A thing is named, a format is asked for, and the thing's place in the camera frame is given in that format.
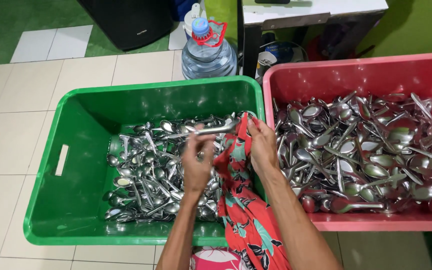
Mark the person's right hand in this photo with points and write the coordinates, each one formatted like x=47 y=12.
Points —
x=264 y=150

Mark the person's left hand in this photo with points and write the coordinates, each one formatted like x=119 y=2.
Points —
x=197 y=168

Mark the person's right fingers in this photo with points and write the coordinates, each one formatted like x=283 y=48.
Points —
x=255 y=129

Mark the person's left fingers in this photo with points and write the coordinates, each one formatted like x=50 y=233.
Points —
x=201 y=144

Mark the steel spoon being wiped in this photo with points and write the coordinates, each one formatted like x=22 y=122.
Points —
x=216 y=129

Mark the red floral cloth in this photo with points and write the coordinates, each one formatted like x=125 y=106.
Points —
x=246 y=210

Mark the pile of wiped steel spoons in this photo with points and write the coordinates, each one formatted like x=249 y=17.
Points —
x=144 y=176

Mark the clear water jug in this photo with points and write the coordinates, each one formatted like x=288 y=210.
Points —
x=208 y=60

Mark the pink plastic crate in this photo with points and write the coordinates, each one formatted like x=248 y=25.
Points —
x=351 y=75

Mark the heap of unwiped steel spoons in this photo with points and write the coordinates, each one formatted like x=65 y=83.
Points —
x=366 y=150

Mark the pink floral garment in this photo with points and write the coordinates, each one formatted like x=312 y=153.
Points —
x=212 y=260

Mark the green plastic crate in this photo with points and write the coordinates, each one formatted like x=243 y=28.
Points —
x=81 y=157

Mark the white plastic bottle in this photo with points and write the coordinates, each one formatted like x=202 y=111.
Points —
x=191 y=17

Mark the dark phone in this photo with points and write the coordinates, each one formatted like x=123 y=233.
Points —
x=272 y=1

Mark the white table with dark legs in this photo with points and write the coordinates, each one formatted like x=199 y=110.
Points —
x=313 y=11

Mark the blue container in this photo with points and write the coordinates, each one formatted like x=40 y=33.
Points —
x=182 y=9

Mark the black speaker box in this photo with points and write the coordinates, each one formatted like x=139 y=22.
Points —
x=129 y=22

